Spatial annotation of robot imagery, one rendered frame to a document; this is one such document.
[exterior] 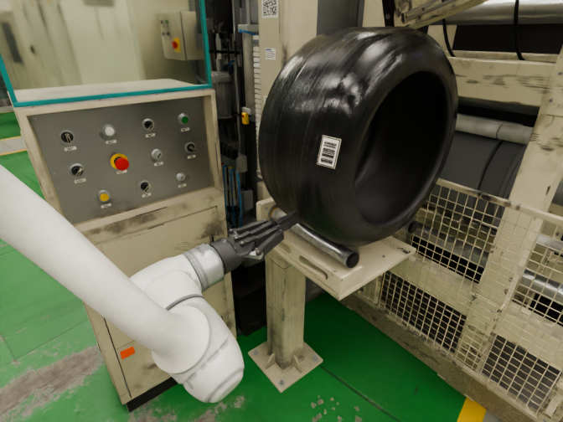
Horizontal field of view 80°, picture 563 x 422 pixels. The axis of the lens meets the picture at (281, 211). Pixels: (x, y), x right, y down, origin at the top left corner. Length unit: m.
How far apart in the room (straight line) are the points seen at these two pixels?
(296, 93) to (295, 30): 0.33
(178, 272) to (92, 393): 1.30
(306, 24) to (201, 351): 0.89
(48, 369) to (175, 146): 1.33
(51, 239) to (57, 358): 1.69
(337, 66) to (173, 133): 0.66
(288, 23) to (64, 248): 0.82
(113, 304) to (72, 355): 1.63
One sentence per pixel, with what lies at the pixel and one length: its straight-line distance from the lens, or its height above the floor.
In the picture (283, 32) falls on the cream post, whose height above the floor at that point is 1.44.
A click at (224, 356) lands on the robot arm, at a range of 0.58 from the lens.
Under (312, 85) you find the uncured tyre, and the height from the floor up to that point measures 1.34.
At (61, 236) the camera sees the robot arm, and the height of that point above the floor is 1.22.
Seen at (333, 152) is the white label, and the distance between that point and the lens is 0.69.
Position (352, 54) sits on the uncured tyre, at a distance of 0.77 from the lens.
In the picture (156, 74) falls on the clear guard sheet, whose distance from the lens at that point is 1.16.
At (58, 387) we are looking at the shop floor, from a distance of 2.02.
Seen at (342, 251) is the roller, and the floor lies 0.92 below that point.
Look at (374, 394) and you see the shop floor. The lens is 1.77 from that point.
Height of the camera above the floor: 1.44
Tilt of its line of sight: 28 degrees down
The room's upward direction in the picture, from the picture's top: straight up
